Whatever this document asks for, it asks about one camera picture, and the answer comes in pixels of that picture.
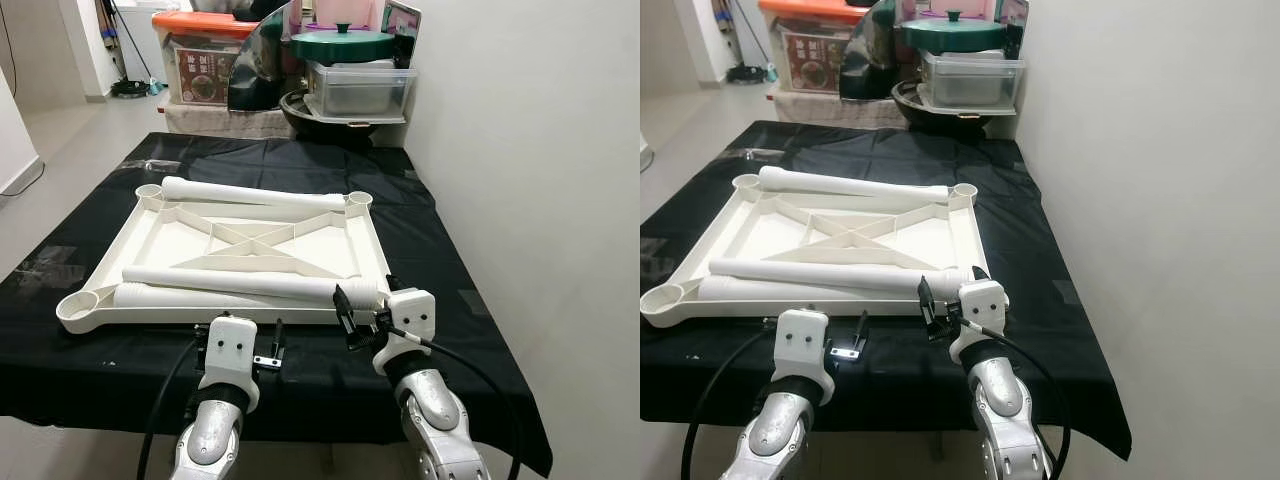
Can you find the white plastic table leg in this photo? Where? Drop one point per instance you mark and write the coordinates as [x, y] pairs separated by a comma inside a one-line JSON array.
[[150, 296], [830, 272], [250, 282], [850, 183], [740, 290], [250, 193]]

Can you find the black wok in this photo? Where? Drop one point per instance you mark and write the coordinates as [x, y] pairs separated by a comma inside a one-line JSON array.
[[300, 112], [905, 100]]

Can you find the clear plastic container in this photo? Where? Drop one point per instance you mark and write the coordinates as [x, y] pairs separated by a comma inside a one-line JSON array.
[[360, 92], [970, 85]]

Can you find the dark framed panel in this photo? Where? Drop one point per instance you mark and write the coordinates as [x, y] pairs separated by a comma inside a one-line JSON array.
[[1012, 28], [405, 30]]

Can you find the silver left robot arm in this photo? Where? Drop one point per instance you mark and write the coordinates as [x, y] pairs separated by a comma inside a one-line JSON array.
[[775, 440], [212, 445]]

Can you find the white appliance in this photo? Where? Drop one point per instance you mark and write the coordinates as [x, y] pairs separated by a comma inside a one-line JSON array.
[[152, 30], [757, 30]]

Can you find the dark curved glossy panel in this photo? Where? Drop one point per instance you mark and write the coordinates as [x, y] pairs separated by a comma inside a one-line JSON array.
[[255, 70], [865, 60]]

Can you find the black tablecloth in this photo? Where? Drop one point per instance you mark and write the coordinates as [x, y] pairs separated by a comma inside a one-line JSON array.
[[300, 380], [900, 390]]

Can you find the black floor mop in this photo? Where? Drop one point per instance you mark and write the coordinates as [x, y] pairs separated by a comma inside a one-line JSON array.
[[745, 75], [130, 88]]

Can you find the pink box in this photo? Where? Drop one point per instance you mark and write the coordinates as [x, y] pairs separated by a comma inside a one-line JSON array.
[[975, 8], [360, 12]]

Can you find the white plastic table top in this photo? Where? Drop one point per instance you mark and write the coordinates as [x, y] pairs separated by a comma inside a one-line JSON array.
[[790, 235], [180, 245]]

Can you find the beige bench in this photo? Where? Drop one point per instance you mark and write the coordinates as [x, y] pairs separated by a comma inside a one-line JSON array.
[[830, 110], [220, 122]]

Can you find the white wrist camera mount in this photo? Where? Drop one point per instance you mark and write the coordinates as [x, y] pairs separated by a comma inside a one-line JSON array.
[[410, 315], [230, 345], [985, 305], [805, 340]]

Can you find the orange-lidded storage box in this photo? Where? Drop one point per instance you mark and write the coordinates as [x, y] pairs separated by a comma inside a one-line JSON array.
[[200, 70], [810, 65]]

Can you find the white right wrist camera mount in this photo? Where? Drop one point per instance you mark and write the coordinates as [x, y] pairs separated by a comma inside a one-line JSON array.
[[410, 315], [985, 305]]

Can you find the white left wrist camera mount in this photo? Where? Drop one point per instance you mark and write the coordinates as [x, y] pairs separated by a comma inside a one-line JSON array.
[[230, 345], [805, 340]]

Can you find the clear tape patch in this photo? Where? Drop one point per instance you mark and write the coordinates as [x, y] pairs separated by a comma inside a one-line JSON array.
[[473, 301], [1065, 292]]

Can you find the green round pot lid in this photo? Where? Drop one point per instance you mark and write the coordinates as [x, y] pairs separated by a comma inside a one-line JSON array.
[[340, 45], [950, 35]]

